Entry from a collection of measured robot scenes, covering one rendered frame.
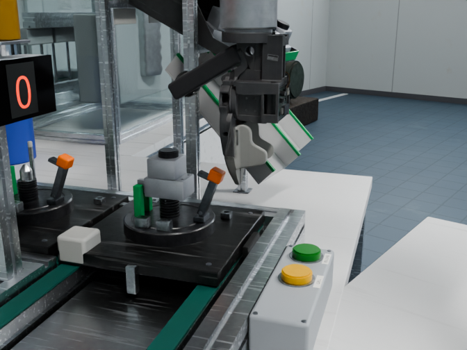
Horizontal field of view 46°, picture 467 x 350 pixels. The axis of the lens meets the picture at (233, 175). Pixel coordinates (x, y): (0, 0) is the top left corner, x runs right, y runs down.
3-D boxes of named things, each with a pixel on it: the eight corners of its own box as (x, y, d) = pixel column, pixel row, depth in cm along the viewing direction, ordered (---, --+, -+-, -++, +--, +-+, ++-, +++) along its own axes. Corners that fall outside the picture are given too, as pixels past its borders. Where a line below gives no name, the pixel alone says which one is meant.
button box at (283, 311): (332, 287, 81) (334, 248, 79) (306, 372, 62) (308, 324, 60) (285, 280, 83) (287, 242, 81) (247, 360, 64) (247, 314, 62)
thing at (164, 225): (173, 228, 79) (172, 219, 79) (168, 232, 78) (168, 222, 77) (160, 226, 80) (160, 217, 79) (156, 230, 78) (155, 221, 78)
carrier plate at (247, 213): (265, 221, 92) (265, 210, 92) (218, 287, 71) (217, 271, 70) (136, 206, 99) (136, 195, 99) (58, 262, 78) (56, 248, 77)
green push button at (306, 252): (322, 257, 79) (322, 244, 78) (317, 269, 75) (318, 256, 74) (295, 253, 80) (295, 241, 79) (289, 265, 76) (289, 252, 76)
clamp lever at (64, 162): (64, 197, 90) (75, 157, 87) (56, 201, 88) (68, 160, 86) (46, 187, 91) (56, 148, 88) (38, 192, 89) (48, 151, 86)
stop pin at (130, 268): (140, 290, 75) (138, 264, 73) (135, 294, 73) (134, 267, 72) (130, 289, 75) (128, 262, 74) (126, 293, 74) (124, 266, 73)
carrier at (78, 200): (129, 205, 100) (125, 139, 96) (48, 261, 78) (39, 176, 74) (18, 193, 107) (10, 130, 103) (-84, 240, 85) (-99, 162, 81)
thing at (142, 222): (151, 225, 80) (151, 215, 80) (146, 228, 79) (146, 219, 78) (139, 223, 81) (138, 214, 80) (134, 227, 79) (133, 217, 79)
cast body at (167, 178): (194, 192, 84) (194, 148, 82) (183, 201, 80) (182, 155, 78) (145, 187, 86) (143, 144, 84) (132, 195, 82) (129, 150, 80)
